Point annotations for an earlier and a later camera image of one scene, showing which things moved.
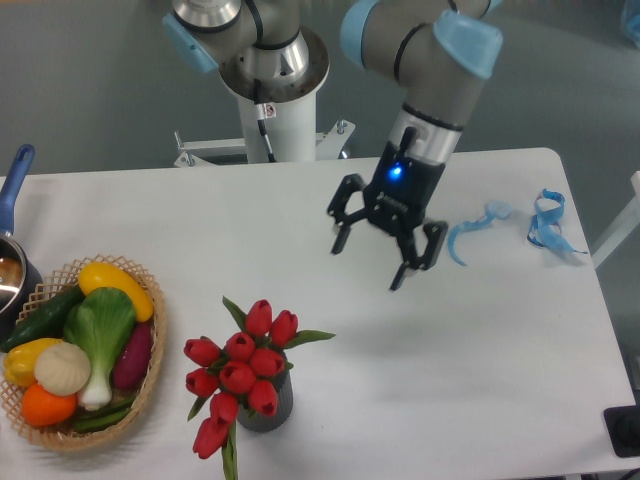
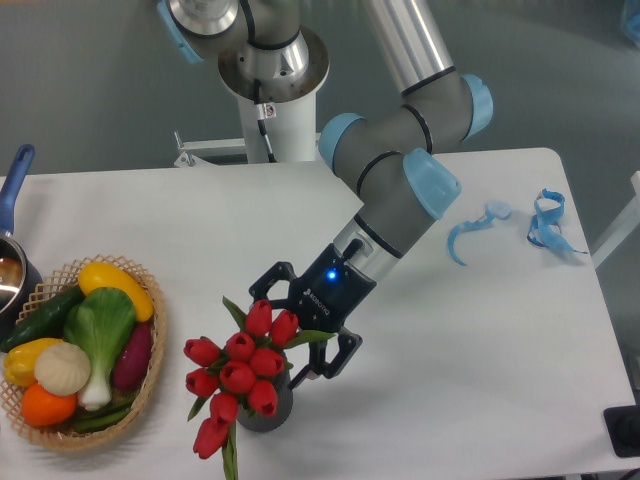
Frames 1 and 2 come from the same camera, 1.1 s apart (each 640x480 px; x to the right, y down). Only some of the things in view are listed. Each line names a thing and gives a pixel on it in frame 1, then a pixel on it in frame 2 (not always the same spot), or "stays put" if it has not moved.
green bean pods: (99, 418) stays put
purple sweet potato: (132, 361) stays put
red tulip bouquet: (244, 371) stays put
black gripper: (396, 202) -> (323, 295)
